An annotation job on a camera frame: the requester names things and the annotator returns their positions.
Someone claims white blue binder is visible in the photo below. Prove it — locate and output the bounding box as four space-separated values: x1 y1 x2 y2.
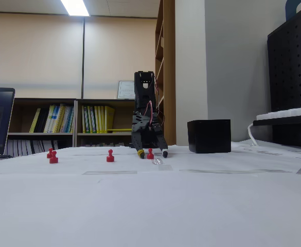
61 105 75 133

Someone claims tall wooden bookshelf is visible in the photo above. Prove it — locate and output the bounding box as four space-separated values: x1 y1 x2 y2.
154 0 176 146

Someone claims white power cable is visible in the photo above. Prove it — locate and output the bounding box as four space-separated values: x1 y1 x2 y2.
247 122 259 147

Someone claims framed white certificate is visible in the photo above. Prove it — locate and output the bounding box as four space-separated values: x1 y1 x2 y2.
117 80 135 100

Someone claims white paper table cover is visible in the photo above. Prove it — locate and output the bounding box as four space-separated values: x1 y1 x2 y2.
0 145 301 247

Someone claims black pegboard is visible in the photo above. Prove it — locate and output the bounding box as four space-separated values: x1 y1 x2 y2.
267 2 301 149

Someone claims thin yellow book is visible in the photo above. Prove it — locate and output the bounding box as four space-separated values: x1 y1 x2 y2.
29 108 42 133

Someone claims ceiling light panel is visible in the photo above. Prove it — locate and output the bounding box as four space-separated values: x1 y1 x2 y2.
60 0 91 17

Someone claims black book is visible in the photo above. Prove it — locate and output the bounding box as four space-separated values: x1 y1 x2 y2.
34 108 50 133

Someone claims dark vertical pole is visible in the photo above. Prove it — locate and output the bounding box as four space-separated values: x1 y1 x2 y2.
80 16 86 100

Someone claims black open box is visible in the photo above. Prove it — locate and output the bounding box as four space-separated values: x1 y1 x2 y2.
187 119 232 154

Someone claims white blue book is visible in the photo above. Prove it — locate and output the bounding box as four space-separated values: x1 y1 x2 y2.
43 104 56 133

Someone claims beige roller blind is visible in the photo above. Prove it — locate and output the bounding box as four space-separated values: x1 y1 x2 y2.
84 15 158 92
0 12 83 92

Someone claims yellow green binder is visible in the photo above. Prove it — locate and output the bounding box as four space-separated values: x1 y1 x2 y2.
81 105 88 134
87 105 94 134

